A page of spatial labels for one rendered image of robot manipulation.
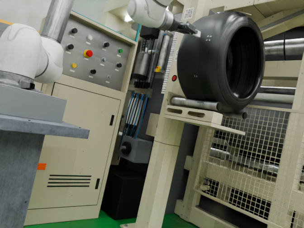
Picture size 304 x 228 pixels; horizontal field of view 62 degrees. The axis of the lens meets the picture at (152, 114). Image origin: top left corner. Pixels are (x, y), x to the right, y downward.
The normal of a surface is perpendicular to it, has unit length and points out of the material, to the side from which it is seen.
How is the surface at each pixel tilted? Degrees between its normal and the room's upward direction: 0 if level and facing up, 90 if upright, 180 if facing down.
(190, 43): 85
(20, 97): 90
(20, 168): 90
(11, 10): 90
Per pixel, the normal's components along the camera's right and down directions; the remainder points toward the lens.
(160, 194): 0.65, 0.13
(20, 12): 0.35, 0.05
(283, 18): -0.73, -0.18
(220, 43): -0.07, -0.11
